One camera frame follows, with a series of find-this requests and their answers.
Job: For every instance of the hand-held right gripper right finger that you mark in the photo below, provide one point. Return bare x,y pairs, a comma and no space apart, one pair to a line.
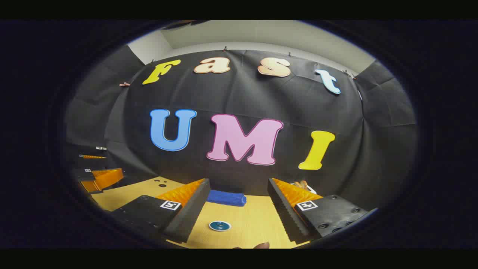
287,216

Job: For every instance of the blue folded towel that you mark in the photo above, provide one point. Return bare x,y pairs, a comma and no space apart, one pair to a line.
227,198

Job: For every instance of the white toaster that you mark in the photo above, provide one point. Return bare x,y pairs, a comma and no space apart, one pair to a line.
313,190

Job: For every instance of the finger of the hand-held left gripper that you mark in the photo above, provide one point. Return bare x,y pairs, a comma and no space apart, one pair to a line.
84,175
93,157

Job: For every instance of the black backdrop cloth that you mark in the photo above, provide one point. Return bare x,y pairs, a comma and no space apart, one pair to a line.
298,112

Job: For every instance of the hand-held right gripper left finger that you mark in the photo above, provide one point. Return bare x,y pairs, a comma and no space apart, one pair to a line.
186,216

